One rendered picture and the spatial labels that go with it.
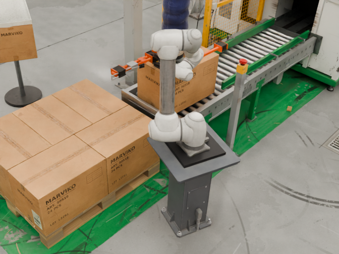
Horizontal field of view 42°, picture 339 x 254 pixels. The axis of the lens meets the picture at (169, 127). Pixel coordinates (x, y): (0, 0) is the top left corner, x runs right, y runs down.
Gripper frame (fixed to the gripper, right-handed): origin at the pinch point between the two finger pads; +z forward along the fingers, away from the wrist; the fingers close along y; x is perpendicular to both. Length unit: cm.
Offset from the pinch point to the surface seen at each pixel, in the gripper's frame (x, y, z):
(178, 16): 21.4, -30.7, -8.6
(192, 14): 274, 103, 183
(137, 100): -1, 48, 14
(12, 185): -125, 67, 19
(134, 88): 11, 49, 32
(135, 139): -34, 54, -18
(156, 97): 4.8, 39.4, -2.4
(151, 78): 5.2, 23.7, 4.8
